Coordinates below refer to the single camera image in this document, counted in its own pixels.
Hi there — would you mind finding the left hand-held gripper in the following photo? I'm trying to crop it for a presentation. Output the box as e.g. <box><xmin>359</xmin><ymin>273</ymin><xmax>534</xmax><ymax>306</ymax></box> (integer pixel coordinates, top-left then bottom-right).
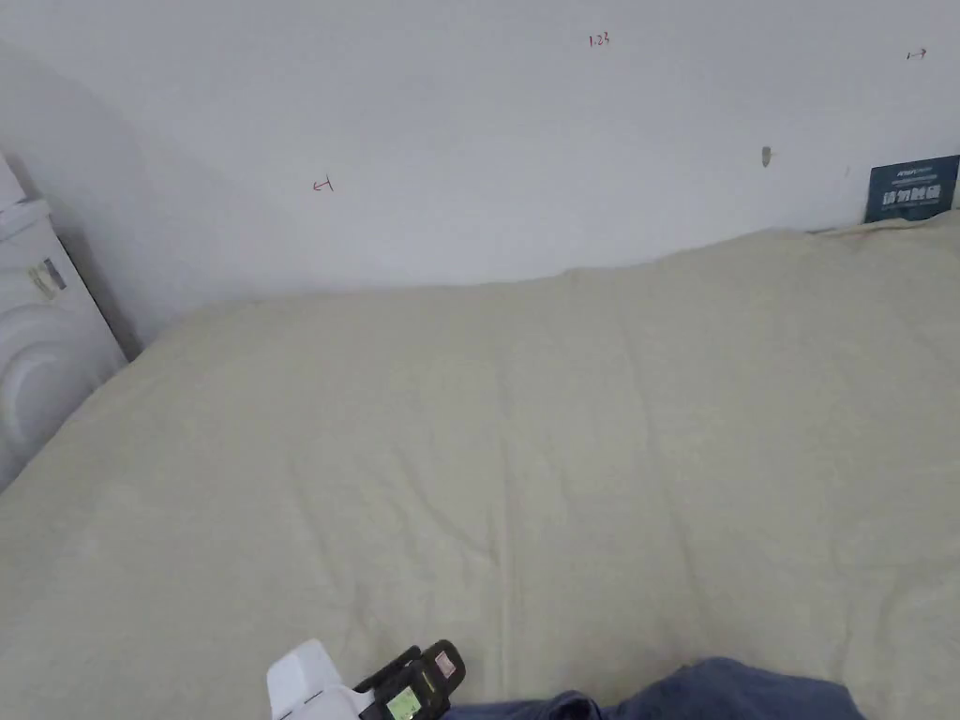
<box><xmin>265</xmin><ymin>637</ymin><xmax>469</xmax><ymax>720</ymax></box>

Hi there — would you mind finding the bed with beige sheet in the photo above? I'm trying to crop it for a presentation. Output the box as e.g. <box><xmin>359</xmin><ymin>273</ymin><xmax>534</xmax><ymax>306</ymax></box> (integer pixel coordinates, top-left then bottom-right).
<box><xmin>0</xmin><ymin>209</ymin><xmax>960</xmax><ymax>720</ymax></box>

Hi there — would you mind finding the dark blue garment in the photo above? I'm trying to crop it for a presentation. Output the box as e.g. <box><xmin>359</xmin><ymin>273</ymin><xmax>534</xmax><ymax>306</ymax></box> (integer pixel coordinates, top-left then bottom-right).
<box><xmin>449</xmin><ymin>656</ymin><xmax>873</xmax><ymax>720</ymax></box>

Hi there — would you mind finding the white washing machine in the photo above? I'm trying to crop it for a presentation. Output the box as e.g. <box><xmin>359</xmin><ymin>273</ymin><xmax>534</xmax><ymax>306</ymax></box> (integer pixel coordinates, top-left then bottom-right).
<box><xmin>0</xmin><ymin>149</ymin><xmax>143</xmax><ymax>493</ymax></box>

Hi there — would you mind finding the dark blue sign card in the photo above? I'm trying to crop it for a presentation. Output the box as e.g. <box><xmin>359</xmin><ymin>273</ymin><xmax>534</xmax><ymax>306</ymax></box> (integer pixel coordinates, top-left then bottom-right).
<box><xmin>862</xmin><ymin>154</ymin><xmax>960</xmax><ymax>226</ymax></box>

